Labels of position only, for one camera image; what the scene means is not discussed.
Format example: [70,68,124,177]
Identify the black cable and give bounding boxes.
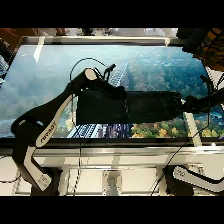
[68,56,109,197]
[148,94,214,197]

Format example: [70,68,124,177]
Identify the dark blue jeans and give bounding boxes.
[75,87,185,127]

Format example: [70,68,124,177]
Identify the yellow black checked shirt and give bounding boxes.
[194,27,224,72]

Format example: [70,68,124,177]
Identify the black garment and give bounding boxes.
[176,27,214,60]

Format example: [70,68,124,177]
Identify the silver frame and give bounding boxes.
[0,35,224,197]

